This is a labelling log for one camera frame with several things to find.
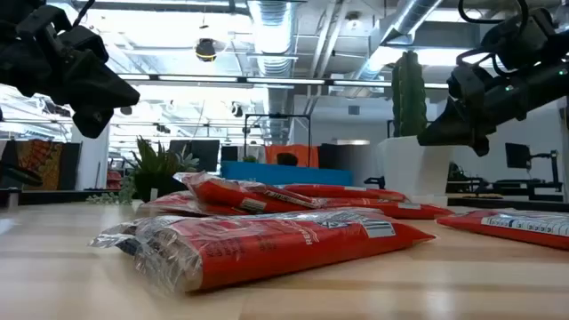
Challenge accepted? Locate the black monitor on arm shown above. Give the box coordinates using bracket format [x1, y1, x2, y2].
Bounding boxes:
[505, 142, 533, 170]

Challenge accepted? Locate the tall green cactus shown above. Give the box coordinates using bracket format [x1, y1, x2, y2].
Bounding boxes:
[390, 50, 428, 138]

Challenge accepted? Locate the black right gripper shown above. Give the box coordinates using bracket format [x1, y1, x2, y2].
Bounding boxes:
[417, 57, 569, 157]

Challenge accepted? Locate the black metal stand frame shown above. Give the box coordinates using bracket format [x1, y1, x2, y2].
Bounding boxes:
[243, 113, 312, 169]

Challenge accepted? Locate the silver ventilation duct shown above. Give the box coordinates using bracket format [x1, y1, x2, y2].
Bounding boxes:
[246, 0, 297, 143]

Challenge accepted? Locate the blue plastic basket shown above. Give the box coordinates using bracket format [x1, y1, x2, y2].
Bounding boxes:
[220, 160, 355, 187]

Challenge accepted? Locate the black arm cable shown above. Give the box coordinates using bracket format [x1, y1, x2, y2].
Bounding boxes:
[457, 0, 530, 26]
[73, 0, 97, 28]

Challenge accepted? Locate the red popcorn bag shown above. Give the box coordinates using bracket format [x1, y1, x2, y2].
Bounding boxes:
[284, 183, 408, 202]
[88, 207, 436, 295]
[437, 208, 569, 251]
[319, 198, 454, 220]
[175, 172, 328, 214]
[136, 190, 250, 218]

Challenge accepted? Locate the black computer monitor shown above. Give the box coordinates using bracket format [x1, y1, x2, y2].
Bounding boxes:
[168, 139, 221, 173]

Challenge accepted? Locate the white hexagonal plant pot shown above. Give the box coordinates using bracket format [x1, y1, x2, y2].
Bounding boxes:
[377, 135, 455, 200]

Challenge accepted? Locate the white column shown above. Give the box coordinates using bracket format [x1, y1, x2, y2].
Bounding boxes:
[70, 124, 111, 191]

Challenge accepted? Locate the colourful wall picture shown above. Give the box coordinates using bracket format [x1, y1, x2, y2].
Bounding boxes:
[15, 140, 82, 191]

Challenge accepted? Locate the black aluminium table frame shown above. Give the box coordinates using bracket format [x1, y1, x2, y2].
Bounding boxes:
[0, 188, 134, 206]

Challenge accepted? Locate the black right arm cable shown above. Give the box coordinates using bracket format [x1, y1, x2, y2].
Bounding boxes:
[457, 0, 530, 26]

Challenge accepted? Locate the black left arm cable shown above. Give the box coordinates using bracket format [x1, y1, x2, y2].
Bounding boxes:
[73, 0, 97, 28]

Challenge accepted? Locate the long ceiling light strip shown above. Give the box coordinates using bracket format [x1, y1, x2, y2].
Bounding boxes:
[117, 74, 450, 89]

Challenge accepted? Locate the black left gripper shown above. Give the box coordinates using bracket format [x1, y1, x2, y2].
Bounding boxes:
[0, 6, 141, 139]

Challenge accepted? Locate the small green succulent plant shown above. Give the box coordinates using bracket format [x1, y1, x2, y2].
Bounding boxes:
[86, 135, 201, 205]

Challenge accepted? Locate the black yellow hanging ceiling fixture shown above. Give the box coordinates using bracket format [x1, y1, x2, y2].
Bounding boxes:
[194, 37, 218, 63]

